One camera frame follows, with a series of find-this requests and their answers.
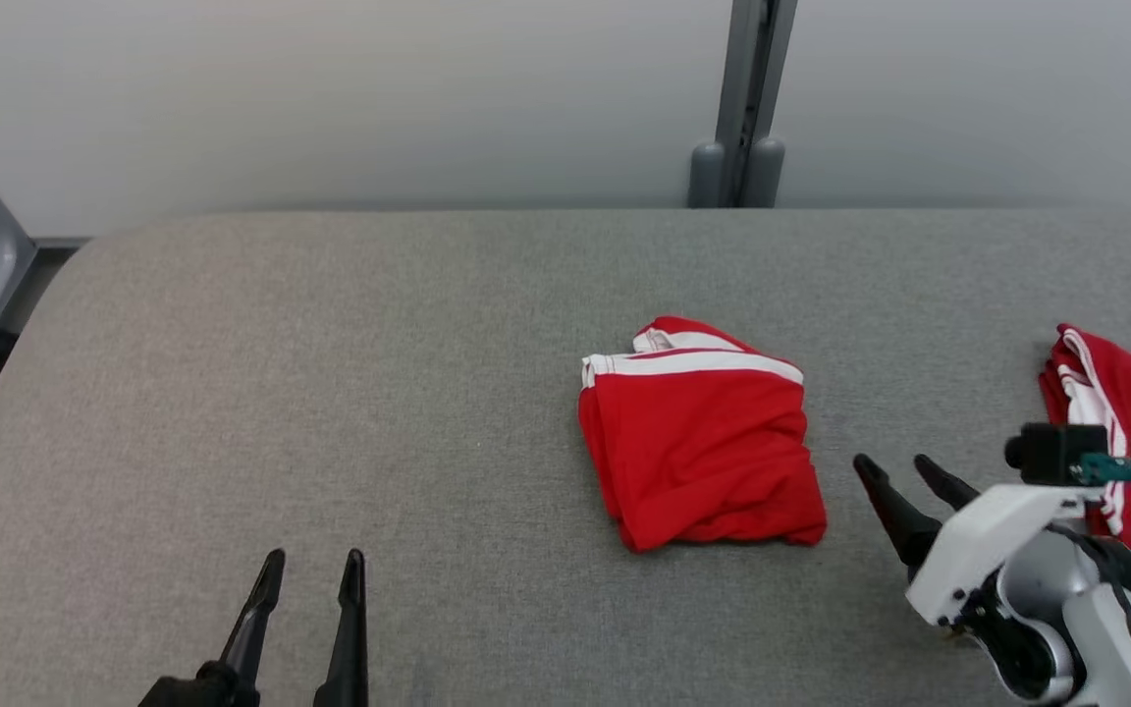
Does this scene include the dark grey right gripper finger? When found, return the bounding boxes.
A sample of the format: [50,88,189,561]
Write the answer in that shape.
[913,454,982,512]
[852,454,944,572]

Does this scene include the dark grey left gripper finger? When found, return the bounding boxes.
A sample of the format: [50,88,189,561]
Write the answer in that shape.
[313,548,370,707]
[220,548,287,693]

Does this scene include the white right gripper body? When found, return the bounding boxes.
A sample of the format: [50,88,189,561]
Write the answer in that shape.
[906,481,1102,629]

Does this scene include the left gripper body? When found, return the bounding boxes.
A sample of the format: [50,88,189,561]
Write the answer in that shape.
[138,661,262,707]

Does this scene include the red shorts with white stripes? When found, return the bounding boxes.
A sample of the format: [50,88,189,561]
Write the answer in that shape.
[577,315,829,554]

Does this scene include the teal right camera connector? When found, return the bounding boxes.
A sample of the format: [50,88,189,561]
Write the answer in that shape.
[1076,452,1131,490]

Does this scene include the grey metal partition post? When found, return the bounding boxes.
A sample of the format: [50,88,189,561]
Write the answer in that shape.
[687,0,800,210]

